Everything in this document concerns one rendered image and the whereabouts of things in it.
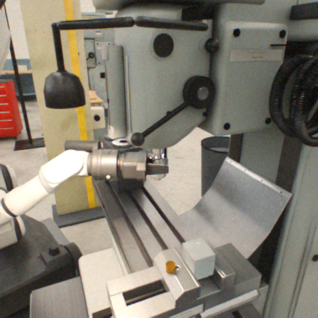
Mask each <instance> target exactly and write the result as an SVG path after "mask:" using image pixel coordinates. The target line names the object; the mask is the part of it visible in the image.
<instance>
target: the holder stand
mask: <svg viewBox="0 0 318 318"><path fill-rule="evenodd" d="M98 140H99V141H100V143H101V150H120V154H121V155H122V154H123V153H126V152H139V151H142V148H140V147H136V146H135V145H132V144H131V143H129V142H128V141H127V140H126V139H125V137H122V138H117V139H111V137H110V136H109V134H105V135H104V136H100V137H98ZM108 181H109V182H110V183H111V185H112V186H113V187H114V189H115V190H116V191H117V193H123V192H125V191H130V190H131V189H135V188H139V187H142V186H143V181H137V179H123V176H122V175H121V176H120V179H119V181H118V180H113V181H111V180H108Z"/></svg>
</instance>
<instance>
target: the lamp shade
mask: <svg viewBox="0 0 318 318"><path fill-rule="evenodd" d="M43 93H44V97H45V104H46V107H47V108H49V109H73V108H77V107H80V106H83V105H85V104H86V101H85V95H84V88H83V85H82V83H81V81H80V78H79V76H77V75H75V74H74V73H72V72H71V71H67V70H63V71H58V70H56V71H54V72H52V73H50V74H49V75H48V76H47V77H46V78H45V86H44V90H43Z"/></svg>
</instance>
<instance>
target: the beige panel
mask: <svg viewBox="0 0 318 318"><path fill-rule="evenodd" d="M19 4H20V10H21V14H22V20H23V25H24V31H25V38H26V42H27V48H28V53H29V60H30V65H31V70H32V76H33V80H34V87H35V93H36V98H37V105H38V109H39V115H40V118H41V122H42V129H43V136H44V139H45V146H46V151H47V156H48V162H49V161H51V160H52V159H54V158H56V157H57V156H59V155H60V154H62V153H63V152H66V151H65V148H64V144H65V142H66V140H94V132H93V120H92V113H91V101H90V95H89V83H88V71H87V64H86V52H85V46H84V33H83V29H80V30H79V29H78V30H77V29H75V30H61V31H60V32H61V35H60V36H61V41H62V47H63V48H62V49H63V55H64V62H65V63H64V64H65V69H66V70H67V71H71V72H72V73H74V74H75V75H77V76H79V78H80V81H81V83H82V85H83V88H84V95H85V101H86V104H85V105H83V106H80V107H77V108H73V109H49V108H47V107H46V104H45V97H44V93H43V90H44V86H45V78H46V77H47V76H48V75H49V74H50V73H52V72H54V71H56V70H57V69H58V68H57V63H56V55H55V49H54V44H53V43H54V42H53V37H52V36H53V35H52V34H53V33H52V32H53V31H52V28H51V24H52V23H53V22H57V23H58V22H60V21H67V20H82V15H81V3H80V0H19ZM54 196H55V202H56V204H53V205H52V215H53V221H54V223H56V225H57V226H58V228H62V227H68V226H71V225H76V224H80V223H84V222H89V221H92V220H98V219H102V218H105V216H104V213H103V211H102V208H101V205H100V203H99V200H98V197H97V196H96V193H95V190H94V187H93V184H92V176H90V177H84V178H80V177H77V176H73V177H72V178H70V179H68V180H67V181H65V182H63V183H62V184H61V185H60V189H59V190H57V191H56V192H55V193H54Z"/></svg>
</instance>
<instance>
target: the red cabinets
mask: <svg viewBox="0 0 318 318"><path fill-rule="evenodd" d="M22 129H23V125H22V119H21V116H20V110H19V105H18V100H17V95H16V90H15V86H14V79H0V137H14V140H17V136H18V135H19V134H21V131H22Z"/></svg>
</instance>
